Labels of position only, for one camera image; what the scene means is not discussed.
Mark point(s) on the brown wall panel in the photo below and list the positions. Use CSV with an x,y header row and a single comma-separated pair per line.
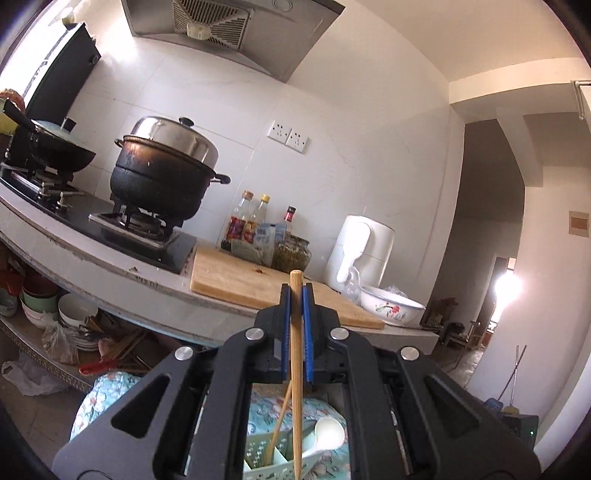
x,y
577,224

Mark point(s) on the red label sauce bottle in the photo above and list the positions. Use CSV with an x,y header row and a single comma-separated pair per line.
x,y
238,226

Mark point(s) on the steel pot lid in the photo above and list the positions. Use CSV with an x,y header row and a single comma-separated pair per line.
x,y
171,134

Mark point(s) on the teal floral blanket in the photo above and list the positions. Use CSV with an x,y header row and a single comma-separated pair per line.
x,y
104,397

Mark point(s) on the clear plastic bag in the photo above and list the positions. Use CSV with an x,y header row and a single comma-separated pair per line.
x,y
352,286

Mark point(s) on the dark box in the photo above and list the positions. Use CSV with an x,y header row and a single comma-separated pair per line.
x,y
519,427

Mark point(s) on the white wall socket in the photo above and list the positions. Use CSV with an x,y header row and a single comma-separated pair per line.
x,y
278,130
297,141

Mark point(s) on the black wok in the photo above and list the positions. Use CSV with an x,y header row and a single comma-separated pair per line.
x,y
55,154

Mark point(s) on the steel range hood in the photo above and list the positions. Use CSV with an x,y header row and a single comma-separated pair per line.
x,y
286,41

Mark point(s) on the black cooking pot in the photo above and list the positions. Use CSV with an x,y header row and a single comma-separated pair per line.
x,y
157,184

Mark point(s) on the glass pickle jar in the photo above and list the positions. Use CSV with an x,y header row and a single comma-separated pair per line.
x,y
291,256

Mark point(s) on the black box appliance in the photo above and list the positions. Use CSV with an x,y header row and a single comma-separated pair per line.
x,y
60,74

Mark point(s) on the white wall pipe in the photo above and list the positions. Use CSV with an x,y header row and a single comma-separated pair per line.
x,y
581,99

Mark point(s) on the black gas stove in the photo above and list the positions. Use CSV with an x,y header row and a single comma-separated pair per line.
x,y
138,244

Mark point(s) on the white bowl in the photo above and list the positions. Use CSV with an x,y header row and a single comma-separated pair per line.
x,y
76,309

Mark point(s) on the white kitchen appliance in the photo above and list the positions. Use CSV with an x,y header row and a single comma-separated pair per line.
x,y
364,249

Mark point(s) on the green plastic utensil holder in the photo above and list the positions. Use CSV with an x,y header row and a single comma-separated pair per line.
x,y
254,450

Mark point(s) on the wooden cutting board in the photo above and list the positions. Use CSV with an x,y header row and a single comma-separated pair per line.
x,y
231,281

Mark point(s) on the wooden chair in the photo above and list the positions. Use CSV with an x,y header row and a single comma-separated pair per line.
x,y
459,333

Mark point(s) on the red plastic bag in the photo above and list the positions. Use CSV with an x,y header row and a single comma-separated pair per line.
x,y
9,284

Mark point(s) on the yellow cap sauce bottle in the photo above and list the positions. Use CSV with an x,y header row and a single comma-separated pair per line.
x,y
256,221

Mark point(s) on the white plastic bag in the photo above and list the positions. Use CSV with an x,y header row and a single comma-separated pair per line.
x,y
27,376

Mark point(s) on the red cap dark bottle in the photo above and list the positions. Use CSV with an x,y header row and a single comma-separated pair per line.
x,y
289,219

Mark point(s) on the knotted plastic bag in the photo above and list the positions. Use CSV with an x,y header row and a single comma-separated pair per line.
x,y
60,344

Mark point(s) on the glass wok lid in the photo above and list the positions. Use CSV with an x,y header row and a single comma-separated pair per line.
x,y
55,129

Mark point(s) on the blue packet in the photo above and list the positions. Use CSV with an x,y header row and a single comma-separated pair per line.
x,y
268,237

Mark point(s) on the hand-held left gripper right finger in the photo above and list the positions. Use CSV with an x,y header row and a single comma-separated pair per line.
x,y
308,332

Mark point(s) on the floral enamel basin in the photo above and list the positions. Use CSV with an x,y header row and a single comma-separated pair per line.
x,y
392,309

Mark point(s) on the white plastic spoon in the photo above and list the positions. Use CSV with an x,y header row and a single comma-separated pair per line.
x,y
330,434

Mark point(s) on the stack of white bowls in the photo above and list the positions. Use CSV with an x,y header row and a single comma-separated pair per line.
x,y
39,318

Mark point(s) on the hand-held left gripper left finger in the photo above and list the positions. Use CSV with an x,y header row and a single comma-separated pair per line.
x,y
286,323

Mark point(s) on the green bowl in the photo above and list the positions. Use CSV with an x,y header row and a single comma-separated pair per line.
x,y
39,300

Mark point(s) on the concrete kitchen counter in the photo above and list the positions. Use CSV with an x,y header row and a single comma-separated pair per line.
x,y
138,295

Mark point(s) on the bamboo chopstick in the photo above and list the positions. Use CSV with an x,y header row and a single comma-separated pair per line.
x,y
277,427
296,295

